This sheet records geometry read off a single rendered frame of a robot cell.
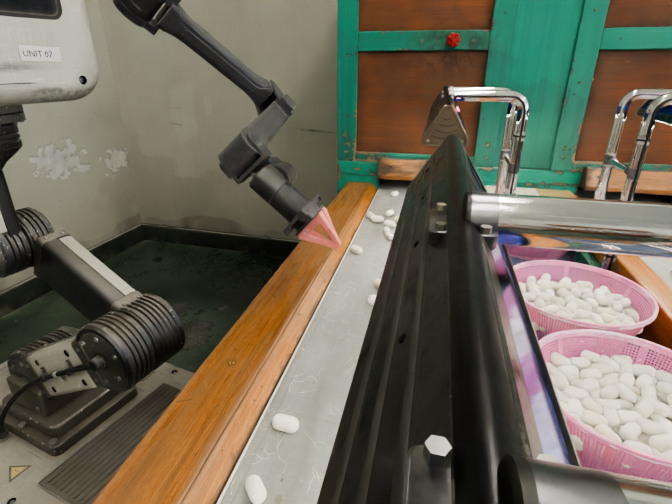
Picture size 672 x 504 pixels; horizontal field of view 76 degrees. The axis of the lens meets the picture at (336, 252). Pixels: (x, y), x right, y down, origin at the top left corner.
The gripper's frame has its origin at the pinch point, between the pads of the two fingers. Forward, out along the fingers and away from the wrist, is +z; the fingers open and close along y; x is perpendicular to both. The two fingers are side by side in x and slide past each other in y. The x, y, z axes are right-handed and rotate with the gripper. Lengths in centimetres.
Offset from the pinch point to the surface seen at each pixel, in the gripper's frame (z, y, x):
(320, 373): 10.0, -23.7, 6.9
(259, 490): 8.4, -45.4, 6.3
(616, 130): 33, 41, -51
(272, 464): 9.2, -40.6, 7.9
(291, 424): 8.6, -36.0, 5.9
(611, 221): 2, -56, -35
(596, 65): 27, 83, -65
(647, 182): 65, 78, -53
